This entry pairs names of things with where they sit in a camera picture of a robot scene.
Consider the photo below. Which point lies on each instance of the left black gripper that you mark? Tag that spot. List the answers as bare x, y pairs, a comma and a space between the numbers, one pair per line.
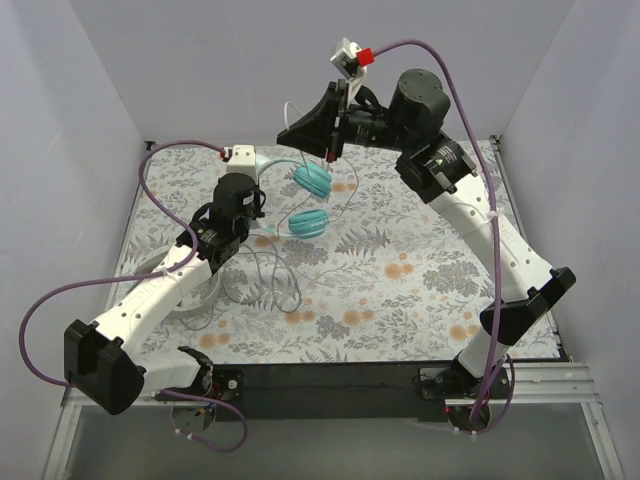
256, 201

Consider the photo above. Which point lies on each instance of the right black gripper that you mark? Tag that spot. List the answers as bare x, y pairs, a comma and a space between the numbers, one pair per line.
338, 122

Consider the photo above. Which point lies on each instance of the teal white headphones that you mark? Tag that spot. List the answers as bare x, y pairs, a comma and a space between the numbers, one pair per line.
298, 223

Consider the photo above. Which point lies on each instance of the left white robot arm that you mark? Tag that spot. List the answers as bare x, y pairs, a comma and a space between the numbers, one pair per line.
102, 358

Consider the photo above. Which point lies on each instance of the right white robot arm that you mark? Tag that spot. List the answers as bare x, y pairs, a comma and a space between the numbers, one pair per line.
444, 177

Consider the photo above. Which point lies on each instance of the floral table mat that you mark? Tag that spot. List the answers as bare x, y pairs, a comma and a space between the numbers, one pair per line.
388, 280

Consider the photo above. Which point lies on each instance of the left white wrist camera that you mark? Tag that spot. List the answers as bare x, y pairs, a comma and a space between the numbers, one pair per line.
240, 159

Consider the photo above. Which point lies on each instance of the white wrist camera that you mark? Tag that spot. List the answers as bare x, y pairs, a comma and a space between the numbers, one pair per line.
240, 159
352, 61

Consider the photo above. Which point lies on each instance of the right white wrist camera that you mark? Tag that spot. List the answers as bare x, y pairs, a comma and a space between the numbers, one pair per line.
352, 61

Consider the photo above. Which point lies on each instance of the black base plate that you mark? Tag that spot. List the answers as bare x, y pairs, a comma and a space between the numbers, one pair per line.
304, 391

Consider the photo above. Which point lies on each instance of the aluminium frame rail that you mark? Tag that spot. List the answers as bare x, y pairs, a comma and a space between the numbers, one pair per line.
91, 444

